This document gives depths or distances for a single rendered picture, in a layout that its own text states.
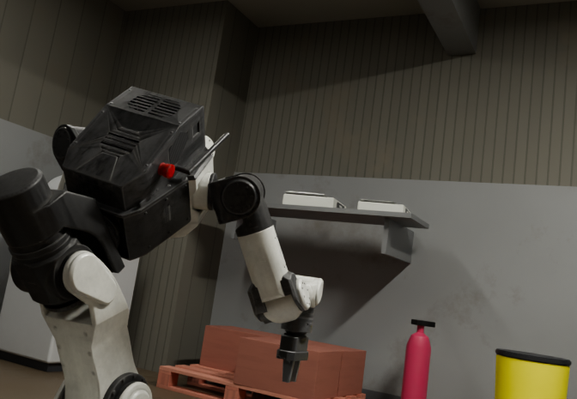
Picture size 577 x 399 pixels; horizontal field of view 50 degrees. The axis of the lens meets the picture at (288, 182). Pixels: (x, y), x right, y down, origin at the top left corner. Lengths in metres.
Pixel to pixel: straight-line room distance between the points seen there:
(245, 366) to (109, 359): 2.37
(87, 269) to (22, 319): 3.16
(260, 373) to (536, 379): 1.48
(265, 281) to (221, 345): 2.86
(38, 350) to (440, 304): 2.61
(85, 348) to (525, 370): 2.32
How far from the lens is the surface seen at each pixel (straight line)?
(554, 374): 3.28
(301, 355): 1.78
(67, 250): 1.27
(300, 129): 4.93
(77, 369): 1.43
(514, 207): 4.31
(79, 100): 5.29
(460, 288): 4.30
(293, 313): 1.51
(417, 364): 3.89
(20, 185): 1.21
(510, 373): 3.28
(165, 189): 1.37
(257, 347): 3.70
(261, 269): 1.44
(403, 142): 4.59
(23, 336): 4.40
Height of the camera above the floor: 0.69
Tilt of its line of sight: 10 degrees up
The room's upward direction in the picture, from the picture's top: 8 degrees clockwise
